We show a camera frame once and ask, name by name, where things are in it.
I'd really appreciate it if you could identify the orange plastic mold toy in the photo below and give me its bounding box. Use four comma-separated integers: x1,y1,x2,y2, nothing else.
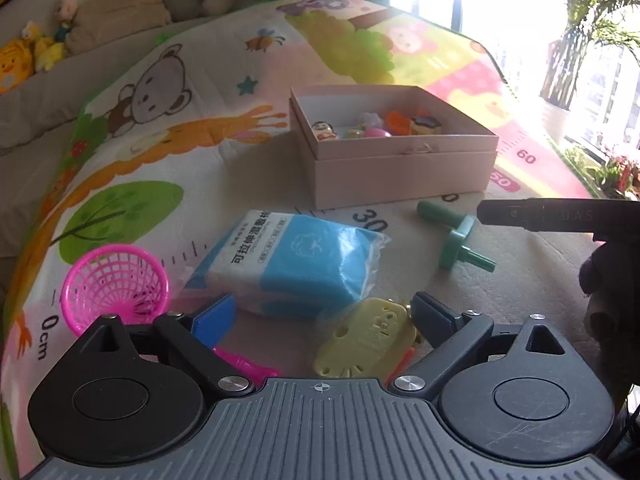
385,110,411,136

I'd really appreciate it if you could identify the pink round bird toy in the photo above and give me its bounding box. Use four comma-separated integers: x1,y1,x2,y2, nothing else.
344,127,392,139

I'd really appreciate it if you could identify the cartoon boy keychain figure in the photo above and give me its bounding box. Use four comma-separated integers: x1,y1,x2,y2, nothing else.
311,122,338,142

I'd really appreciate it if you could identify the yellow pink stacking toy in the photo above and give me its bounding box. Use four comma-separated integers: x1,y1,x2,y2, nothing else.
409,115,442,136

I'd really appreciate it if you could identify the teal plastic roller toy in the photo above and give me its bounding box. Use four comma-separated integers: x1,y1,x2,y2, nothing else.
416,200,496,273

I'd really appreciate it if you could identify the yellow plastic mold card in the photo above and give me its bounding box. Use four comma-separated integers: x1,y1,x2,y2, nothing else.
312,298,416,384

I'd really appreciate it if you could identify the potted red flowers plant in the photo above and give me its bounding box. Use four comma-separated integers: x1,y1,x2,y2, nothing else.
586,156,639,200

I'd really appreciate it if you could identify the pink plastic net scoop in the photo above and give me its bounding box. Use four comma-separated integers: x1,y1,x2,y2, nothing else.
60,244,284,386

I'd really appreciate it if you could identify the blue white wipes pack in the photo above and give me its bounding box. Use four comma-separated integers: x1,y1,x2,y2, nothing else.
180,210,390,320

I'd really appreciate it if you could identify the colourful cartoon play mat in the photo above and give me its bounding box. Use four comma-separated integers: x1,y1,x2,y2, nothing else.
1,0,587,479

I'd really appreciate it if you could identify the pink cardboard box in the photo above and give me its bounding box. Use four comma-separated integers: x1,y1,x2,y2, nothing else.
290,84,498,209

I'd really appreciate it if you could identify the white small toy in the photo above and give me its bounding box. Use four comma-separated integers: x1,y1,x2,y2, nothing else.
358,113,384,130

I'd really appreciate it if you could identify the yellow duck plush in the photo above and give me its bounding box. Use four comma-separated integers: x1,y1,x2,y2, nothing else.
21,21,66,73

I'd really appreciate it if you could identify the yellow tiger plush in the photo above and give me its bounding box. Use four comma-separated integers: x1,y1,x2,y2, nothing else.
0,39,34,94

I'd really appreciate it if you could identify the beige pillow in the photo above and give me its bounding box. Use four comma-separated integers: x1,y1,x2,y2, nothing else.
64,0,171,55

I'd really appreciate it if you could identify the small doll figure plush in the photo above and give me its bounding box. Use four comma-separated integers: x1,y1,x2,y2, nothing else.
54,0,78,42

